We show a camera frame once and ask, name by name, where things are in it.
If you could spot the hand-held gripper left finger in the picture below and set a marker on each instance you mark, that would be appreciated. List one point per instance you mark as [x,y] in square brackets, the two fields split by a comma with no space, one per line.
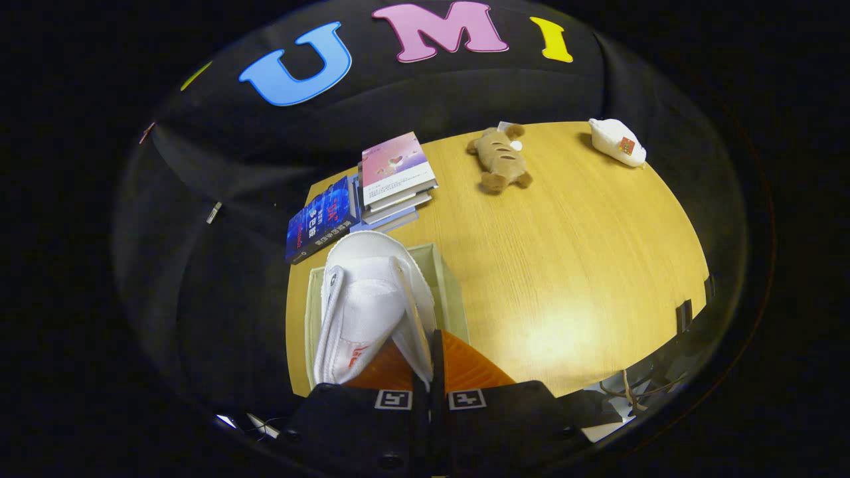
[352,425]

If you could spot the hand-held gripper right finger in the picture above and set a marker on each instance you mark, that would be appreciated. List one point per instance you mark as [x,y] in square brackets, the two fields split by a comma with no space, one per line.
[505,425]

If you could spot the white canvas shoe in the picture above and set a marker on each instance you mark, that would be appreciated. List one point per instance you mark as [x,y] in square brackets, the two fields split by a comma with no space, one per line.
[368,299]

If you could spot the white flat object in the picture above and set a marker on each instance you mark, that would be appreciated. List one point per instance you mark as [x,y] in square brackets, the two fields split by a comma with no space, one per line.
[264,426]

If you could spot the laptop computer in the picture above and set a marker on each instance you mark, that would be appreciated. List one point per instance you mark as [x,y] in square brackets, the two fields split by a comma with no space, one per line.
[226,421]

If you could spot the dark blue book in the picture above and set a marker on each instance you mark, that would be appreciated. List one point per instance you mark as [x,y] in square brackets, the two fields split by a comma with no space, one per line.
[322,222]

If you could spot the black table clamp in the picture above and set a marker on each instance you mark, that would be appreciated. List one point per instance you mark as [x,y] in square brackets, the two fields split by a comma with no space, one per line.
[684,315]
[710,287]

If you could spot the light blue book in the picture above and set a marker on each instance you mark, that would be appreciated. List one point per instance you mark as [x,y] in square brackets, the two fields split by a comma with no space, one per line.
[392,218]

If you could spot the black backdrop cloth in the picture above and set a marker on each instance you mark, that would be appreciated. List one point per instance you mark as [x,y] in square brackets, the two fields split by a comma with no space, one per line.
[199,279]

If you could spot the grey edged book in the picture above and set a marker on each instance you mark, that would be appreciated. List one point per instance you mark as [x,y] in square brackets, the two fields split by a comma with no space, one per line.
[402,202]

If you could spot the white cloth clip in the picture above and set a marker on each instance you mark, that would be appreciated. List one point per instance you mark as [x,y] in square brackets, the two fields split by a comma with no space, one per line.
[213,212]

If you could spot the pink cover book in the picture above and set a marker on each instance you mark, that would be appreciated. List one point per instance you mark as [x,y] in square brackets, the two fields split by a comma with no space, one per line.
[397,166]

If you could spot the brown plush toy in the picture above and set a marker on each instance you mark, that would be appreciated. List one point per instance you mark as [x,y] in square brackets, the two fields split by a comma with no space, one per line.
[501,159]

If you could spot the white plush toy red label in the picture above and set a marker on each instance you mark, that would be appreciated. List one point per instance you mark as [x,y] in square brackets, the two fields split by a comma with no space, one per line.
[617,141]

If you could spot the pink cloth clip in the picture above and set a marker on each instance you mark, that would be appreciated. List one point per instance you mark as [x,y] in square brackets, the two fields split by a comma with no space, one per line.
[147,133]

